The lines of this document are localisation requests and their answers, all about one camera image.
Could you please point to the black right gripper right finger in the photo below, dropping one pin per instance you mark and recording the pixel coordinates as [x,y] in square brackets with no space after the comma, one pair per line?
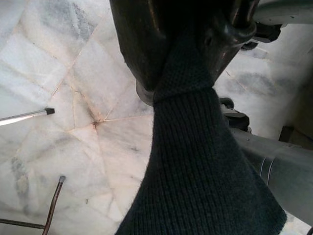
[215,56]

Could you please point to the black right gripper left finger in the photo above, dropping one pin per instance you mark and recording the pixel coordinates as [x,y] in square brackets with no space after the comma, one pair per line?
[139,36]

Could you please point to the black T-shirt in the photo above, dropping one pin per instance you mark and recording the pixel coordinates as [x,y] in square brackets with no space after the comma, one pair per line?
[195,159]

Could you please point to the grey robot leg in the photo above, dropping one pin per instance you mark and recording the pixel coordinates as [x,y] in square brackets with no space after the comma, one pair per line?
[283,11]
[281,176]

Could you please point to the silver metal clothes rack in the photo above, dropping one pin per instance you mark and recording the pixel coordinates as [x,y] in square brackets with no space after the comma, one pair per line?
[24,117]

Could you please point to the pink marble folding table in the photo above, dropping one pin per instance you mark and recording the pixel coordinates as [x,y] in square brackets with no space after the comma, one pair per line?
[55,200]

